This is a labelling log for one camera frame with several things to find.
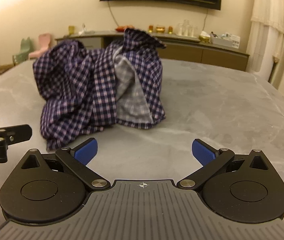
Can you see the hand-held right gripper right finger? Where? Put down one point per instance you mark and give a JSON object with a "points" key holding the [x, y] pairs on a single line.
{"points": [[203, 152]]}

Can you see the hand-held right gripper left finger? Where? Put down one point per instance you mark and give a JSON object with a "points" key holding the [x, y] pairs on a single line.
{"points": [[86, 151]]}

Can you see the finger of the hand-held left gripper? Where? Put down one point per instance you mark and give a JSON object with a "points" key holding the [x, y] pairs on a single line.
{"points": [[14, 132]]}

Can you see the blue plaid shirt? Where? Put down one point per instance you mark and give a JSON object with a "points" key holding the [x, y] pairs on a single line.
{"points": [[69, 80]]}

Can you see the green plastic chair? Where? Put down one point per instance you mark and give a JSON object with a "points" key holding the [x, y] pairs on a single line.
{"points": [[24, 50]]}

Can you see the pink plastic chair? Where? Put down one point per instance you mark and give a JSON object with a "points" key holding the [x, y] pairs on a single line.
{"points": [[44, 40]]}

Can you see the long grey sideboard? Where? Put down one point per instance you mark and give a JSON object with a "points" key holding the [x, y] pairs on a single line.
{"points": [[219, 55]]}

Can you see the white box of packets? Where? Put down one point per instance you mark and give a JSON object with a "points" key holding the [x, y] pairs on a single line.
{"points": [[225, 41]]}

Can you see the gold tissue box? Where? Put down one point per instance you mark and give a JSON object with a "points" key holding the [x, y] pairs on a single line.
{"points": [[204, 37]]}

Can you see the yellow cup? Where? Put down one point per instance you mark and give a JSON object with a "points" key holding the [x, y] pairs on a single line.
{"points": [[71, 30]]}

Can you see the clear glass cup set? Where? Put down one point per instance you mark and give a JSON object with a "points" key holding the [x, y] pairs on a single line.
{"points": [[185, 28]]}

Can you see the small gold jar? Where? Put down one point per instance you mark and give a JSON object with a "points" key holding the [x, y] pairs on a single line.
{"points": [[171, 30], [151, 29]]}

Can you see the plate of fruit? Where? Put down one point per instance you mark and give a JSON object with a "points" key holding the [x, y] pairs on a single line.
{"points": [[124, 28]]}

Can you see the wide gold jar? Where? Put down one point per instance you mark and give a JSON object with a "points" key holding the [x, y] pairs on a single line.
{"points": [[160, 29]]}

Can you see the white curtain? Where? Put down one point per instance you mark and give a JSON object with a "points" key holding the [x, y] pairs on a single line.
{"points": [[269, 30]]}

